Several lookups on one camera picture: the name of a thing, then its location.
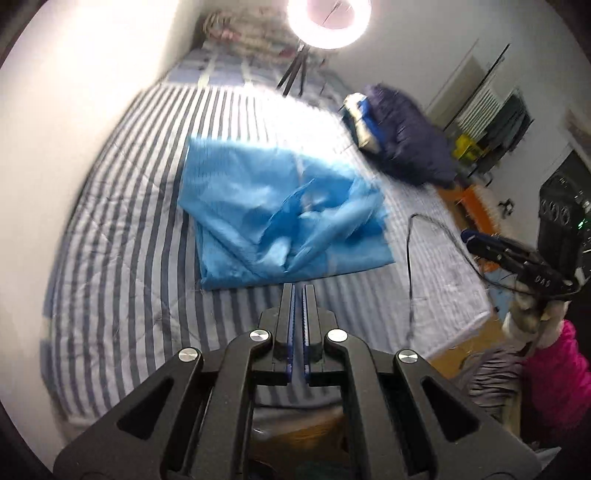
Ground light blue work jacket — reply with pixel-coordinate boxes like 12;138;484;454
178;137;394;290

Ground right pink sleeve forearm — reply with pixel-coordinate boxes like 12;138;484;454
523;320;590;436

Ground black clothes rack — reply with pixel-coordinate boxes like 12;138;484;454
444;44;534;187

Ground dark hanging clothes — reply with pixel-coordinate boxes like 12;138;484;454
479;90;533;158

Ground right gloved hand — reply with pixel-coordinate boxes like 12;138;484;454
502;269;590;357

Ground orange covered stool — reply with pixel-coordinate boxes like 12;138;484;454
438;184;509;273

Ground yellow box on rack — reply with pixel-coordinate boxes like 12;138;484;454
452;134;482;163

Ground striped hanging towel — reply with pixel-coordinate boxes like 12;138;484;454
456;85;503;141

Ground dark navy folded jacket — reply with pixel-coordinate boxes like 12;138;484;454
341;84;457;189

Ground striped bed quilt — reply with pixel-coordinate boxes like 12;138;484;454
42;83;492;428

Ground black mini tripod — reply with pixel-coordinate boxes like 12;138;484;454
276;43;311;97

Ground blue patterned bed sheet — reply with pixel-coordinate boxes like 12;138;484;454
162;42;353;112

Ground floral folded blanket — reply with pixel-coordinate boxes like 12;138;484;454
201;7;303;64

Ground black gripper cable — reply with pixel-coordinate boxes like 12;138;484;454
404;213;528;351

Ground ring light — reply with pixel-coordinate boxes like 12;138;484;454
287;0;372;50

